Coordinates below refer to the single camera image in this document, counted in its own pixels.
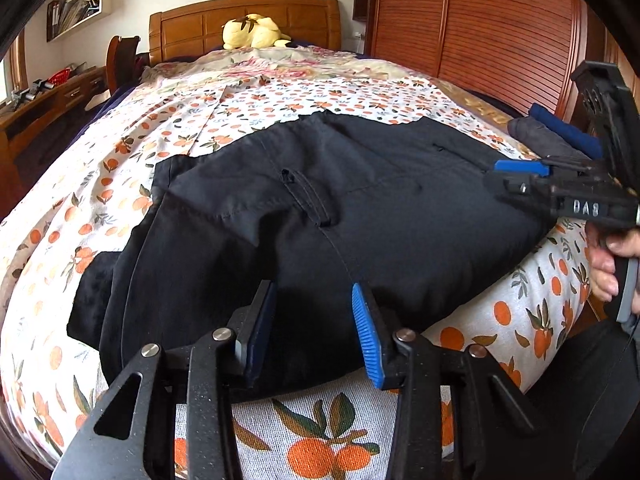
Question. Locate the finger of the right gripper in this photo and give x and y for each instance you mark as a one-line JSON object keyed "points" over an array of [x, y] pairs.
{"points": [[545, 167], [520, 189]]}

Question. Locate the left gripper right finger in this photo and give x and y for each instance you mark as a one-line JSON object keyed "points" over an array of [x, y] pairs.
{"points": [[459, 414]]}

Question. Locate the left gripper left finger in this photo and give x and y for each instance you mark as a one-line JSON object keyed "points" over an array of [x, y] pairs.
{"points": [[130, 433]]}

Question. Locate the black trench coat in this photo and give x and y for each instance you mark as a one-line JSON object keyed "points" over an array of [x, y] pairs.
{"points": [[314, 206]]}

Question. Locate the right hand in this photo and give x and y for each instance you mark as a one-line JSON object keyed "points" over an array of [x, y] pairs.
{"points": [[603, 249]]}

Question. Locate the grey folded garment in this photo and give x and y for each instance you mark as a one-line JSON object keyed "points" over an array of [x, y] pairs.
{"points": [[541, 140]]}

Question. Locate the blue folded garment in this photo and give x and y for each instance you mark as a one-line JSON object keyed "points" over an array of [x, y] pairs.
{"points": [[589, 145]]}

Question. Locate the wooden louvered wardrobe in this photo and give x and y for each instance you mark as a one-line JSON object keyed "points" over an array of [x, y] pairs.
{"points": [[517, 52]]}

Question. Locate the orange print bed sheet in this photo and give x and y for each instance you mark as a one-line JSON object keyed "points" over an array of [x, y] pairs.
{"points": [[100, 190]]}

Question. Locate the wooden headboard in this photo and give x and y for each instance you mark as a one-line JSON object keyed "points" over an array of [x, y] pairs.
{"points": [[194, 30]]}

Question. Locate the yellow plush toy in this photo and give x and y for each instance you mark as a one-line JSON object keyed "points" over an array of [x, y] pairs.
{"points": [[253, 31]]}

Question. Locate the floral quilt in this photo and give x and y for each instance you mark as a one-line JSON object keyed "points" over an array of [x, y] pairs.
{"points": [[288, 63]]}

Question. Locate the wooden desk cabinet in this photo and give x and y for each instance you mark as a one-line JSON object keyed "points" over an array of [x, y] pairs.
{"points": [[19, 129]]}

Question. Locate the red basket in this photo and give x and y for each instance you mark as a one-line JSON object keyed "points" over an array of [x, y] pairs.
{"points": [[61, 76]]}

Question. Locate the wooden chair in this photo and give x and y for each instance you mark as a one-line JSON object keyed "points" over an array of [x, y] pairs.
{"points": [[120, 67]]}

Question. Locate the window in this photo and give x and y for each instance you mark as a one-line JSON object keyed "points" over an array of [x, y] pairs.
{"points": [[13, 70]]}

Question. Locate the white wall shelf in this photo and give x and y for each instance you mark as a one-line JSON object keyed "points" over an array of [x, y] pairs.
{"points": [[66, 16]]}

